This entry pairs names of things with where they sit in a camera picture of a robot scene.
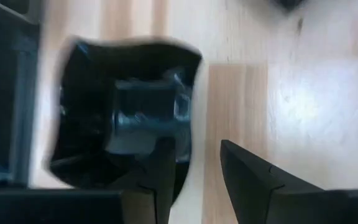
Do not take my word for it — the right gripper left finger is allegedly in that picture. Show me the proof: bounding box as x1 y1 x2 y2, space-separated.
121 136 178 224

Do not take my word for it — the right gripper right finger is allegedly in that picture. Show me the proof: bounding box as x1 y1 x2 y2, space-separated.
219 139 331 224

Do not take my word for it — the black deep square bowl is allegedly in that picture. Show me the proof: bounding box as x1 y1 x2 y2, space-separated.
44 35 204 206

